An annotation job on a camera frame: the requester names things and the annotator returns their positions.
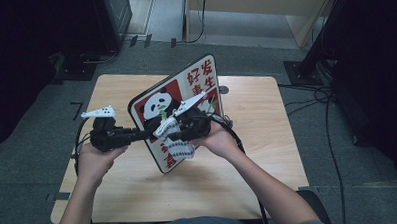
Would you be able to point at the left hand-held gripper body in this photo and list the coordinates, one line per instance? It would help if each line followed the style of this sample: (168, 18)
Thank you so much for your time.
(105, 137)

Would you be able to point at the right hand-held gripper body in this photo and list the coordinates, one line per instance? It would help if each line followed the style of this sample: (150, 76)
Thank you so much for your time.
(197, 125)

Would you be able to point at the white patterned cloth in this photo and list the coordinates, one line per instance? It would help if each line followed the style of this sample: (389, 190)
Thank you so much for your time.
(181, 151)

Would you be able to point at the panda print board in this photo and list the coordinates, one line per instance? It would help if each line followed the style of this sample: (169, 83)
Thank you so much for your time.
(192, 79)

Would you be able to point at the person's right hand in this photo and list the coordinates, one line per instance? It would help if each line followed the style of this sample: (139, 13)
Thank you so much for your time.
(221, 141)

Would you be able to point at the person's left hand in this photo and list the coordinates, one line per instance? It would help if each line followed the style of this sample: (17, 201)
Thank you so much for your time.
(93, 165)

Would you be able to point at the black table grommet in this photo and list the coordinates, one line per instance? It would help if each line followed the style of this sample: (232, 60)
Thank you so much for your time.
(225, 89)

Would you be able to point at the black stand base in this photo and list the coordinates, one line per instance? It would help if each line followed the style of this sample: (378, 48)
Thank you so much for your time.
(75, 71)

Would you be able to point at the grey floor tape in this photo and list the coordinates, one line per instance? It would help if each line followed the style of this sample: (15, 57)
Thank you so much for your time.
(61, 196)

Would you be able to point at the black strip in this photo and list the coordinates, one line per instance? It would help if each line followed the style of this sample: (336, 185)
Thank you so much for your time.
(133, 41)

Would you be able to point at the black metal stand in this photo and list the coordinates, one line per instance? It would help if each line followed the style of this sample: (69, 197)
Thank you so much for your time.
(298, 75)

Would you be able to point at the black cabinet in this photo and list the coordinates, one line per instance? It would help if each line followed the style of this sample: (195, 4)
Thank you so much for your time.
(116, 15)

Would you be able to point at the light wooden furniture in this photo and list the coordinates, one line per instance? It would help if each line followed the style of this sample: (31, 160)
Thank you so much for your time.
(249, 0)

